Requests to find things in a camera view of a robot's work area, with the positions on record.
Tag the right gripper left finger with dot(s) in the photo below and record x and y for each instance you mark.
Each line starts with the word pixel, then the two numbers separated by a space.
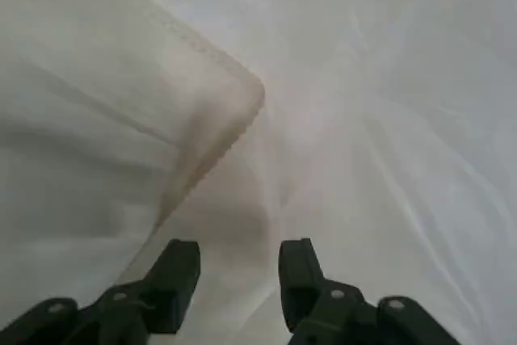
pixel 161 300

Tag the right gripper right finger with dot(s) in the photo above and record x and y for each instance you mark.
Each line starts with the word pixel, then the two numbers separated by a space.
pixel 315 308

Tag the cream tablecloth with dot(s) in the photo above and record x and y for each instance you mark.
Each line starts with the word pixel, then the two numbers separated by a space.
pixel 363 78

